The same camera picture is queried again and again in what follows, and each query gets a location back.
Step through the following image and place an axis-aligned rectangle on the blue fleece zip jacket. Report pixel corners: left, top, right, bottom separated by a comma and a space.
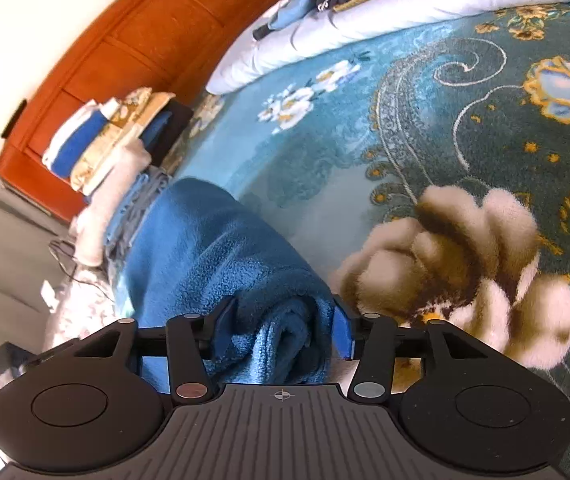
116, 178, 334, 385

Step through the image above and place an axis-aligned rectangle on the teal floral plush blanket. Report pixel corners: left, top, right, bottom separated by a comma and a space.
168, 3, 570, 475

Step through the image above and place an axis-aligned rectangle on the stack of folded linens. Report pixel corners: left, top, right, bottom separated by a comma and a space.
42, 87, 193, 268

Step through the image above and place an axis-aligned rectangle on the orange wooden headboard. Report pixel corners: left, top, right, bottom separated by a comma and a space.
0, 0, 279, 221

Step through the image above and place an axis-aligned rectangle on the white floral duvet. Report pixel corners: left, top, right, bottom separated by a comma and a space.
206, 0, 570, 96

